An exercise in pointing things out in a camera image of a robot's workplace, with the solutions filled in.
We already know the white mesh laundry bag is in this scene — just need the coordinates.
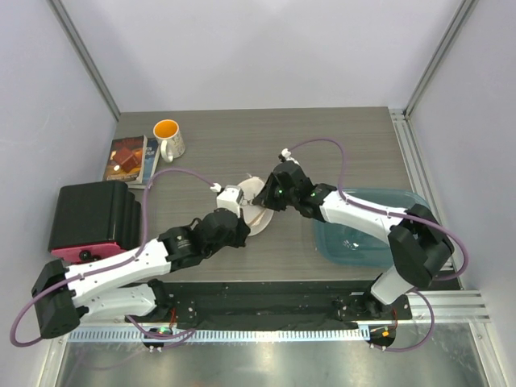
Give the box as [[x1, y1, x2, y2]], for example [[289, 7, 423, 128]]
[[238, 176, 273, 236]]

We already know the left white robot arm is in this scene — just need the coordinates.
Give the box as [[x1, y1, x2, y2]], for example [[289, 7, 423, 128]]
[[31, 208, 250, 339]]

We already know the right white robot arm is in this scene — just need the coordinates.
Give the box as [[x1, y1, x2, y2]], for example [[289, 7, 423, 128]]
[[252, 161, 455, 318]]

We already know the blue plastic tub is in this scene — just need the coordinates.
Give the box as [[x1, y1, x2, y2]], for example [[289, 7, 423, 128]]
[[313, 188, 428, 269]]

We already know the blue cover book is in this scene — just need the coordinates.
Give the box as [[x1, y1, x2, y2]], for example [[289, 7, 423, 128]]
[[129, 138, 160, 189]]

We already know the white mug orange inside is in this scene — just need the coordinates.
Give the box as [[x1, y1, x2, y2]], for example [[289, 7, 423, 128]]
[[153, 119, 186, 163]]

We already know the brown cover book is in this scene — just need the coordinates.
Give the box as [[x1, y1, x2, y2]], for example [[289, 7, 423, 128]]
[[102, 135, 148, 184]]

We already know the black and pink box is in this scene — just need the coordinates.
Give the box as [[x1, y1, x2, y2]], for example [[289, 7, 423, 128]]
[[48, 181, 141, 264]]

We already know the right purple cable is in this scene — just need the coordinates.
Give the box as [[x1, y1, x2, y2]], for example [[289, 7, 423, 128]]
[[281, 139, 471, 352]]

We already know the purple cable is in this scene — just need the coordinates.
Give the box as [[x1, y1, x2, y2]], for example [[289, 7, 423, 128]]
[[281, 139, 471, 352], [10, 167, 223, 347]]

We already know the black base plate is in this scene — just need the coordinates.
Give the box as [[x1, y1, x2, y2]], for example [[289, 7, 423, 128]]
[[136, 281, 412, 331]]

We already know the white slotted cable duct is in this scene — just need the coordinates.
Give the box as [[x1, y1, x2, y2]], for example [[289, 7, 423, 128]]
[[68, 326, 370, 344]]

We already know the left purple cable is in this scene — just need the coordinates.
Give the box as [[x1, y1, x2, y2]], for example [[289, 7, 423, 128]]
[[10, 167, 223, 347]]

